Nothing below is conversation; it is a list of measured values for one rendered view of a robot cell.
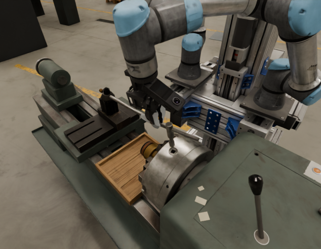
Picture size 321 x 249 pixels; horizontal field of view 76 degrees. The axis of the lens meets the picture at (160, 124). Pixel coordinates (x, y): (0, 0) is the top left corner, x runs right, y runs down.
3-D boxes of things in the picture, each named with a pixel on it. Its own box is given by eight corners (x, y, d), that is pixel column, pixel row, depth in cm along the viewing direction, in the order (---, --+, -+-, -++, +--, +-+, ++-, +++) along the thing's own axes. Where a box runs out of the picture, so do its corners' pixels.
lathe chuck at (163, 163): (206, 170, 102) (209, 131, 78) (162, 219, 90) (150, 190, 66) (191, 160, 107) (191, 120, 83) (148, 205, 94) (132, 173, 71)
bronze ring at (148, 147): (167, 146, 91) (153, 135, 96) (151, 157, 86) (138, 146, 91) (167, 159, 97) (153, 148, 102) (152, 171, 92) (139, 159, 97)
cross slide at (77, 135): (140, 117, 136) (139, 112, 133) (80, 153, 114) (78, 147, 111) (123, 106, 146) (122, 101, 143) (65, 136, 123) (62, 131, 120)
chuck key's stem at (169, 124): (176, 144, 72) (173, 122, 63) (173, 148, 71) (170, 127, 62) (171, 142, 73) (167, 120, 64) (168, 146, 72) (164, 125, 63)
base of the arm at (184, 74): (185, 66, 140) (186, 52, 133) (205, 72, 133) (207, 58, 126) (172, 74, 131) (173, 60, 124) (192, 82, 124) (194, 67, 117)
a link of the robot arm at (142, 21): (157, 3, 39) (115, 17, 37) (164, 56, 47) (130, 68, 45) (142, -8, 44) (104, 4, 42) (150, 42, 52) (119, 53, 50)
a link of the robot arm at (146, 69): (161, 50, 49) (142, 68, 45) (163, 66, 52) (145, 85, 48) (136, 44, 52) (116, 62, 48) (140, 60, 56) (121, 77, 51)
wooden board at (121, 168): (180, 162, 116) (180, 158, 114) (130, 206, 98) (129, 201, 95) (144, 136, 132) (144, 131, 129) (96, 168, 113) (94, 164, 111)
